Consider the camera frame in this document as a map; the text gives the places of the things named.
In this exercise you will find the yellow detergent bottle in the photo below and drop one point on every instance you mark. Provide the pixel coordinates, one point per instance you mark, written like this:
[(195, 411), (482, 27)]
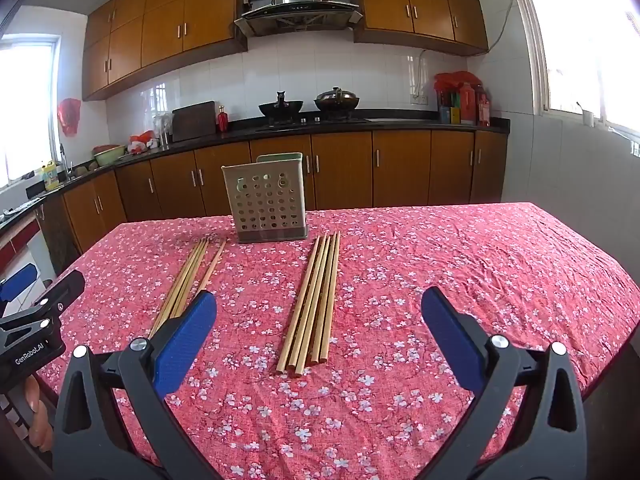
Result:
[(51, 177)]

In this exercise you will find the black gas stove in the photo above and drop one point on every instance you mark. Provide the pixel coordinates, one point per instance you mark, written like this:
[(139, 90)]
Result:
[(310, 121)]

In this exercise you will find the hanging red plastic bag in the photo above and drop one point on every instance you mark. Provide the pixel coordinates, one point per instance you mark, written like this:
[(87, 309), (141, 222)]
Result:
[(69, 115)]

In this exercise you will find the metal faucet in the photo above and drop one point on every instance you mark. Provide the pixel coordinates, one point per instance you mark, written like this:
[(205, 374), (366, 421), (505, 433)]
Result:
[(64, 160)]

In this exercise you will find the tall red oil bottle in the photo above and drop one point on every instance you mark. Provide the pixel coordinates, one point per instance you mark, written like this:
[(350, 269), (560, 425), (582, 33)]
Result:
[(467, 105)]

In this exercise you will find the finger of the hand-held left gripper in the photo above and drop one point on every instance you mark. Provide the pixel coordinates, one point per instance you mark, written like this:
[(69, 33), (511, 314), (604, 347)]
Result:
[(62, 290), (17, 280)]

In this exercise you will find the green basin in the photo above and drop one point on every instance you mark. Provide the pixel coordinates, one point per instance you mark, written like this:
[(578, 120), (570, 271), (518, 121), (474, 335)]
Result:
[(110, 156)]

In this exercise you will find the wooden base cabinets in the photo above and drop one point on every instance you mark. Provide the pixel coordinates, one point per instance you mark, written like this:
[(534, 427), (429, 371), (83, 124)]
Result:
[(400, 165)]

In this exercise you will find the white cup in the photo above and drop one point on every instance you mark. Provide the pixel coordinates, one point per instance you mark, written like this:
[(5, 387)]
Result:
[(588, 119)]

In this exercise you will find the black kitchen countertop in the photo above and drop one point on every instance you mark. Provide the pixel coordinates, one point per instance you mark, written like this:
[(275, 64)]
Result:
[(425, 124)]

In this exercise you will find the wooden wall cabinet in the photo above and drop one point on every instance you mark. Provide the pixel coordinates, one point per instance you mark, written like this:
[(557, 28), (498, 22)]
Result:
[(150, 35), (425, 5)]

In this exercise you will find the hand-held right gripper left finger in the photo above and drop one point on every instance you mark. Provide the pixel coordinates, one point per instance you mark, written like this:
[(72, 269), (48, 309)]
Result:
[(185, 340)]

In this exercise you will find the small red bottle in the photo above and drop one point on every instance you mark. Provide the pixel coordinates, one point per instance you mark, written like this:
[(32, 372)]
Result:
[(222, 121)]

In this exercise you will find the person's left hand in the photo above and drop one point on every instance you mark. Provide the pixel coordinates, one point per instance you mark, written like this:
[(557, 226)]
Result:
[(40, 410)]

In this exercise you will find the red floral tablecloth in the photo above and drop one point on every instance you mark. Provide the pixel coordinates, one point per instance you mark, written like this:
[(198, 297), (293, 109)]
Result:
[(400, 270)]

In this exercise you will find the white wall socket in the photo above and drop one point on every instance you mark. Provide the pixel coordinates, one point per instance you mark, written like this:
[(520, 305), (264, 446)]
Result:
[(419, 99)]

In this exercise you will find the perforated beige chopstick holder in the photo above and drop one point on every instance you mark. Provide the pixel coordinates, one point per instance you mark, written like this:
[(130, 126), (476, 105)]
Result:
[(265, 200)]

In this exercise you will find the large white-framed window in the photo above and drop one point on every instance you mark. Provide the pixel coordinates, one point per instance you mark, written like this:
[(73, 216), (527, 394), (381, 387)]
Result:
[(590, 35)]

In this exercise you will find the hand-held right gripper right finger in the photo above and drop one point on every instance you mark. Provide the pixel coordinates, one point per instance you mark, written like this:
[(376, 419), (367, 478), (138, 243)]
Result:
[(450, 330)]

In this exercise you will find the wooden chopstick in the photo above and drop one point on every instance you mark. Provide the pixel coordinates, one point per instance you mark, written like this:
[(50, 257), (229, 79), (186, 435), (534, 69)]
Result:
[(306, 310), (179, 285), (298, 310), (188, 285), (313, 310), (322, 310), (212, 265), (330, 310), (174, 285), (183, 285)]

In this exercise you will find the red and white bag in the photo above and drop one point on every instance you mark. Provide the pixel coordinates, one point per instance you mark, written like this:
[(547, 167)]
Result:
[(142, 139)]

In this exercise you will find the clear drinking glasses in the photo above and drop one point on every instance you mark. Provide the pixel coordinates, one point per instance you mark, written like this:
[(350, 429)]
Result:
[(162, 130)]

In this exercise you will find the dark wooden cutting board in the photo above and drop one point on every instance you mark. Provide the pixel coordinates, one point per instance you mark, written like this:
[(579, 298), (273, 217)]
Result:
[(192, 122)]

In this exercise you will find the dark wok with lid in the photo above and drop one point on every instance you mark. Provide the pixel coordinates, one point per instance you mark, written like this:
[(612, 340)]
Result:
[(336, 101)]

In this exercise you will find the red bag of condiments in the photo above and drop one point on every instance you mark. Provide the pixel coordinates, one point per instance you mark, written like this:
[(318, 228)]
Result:
[(452, 80)]

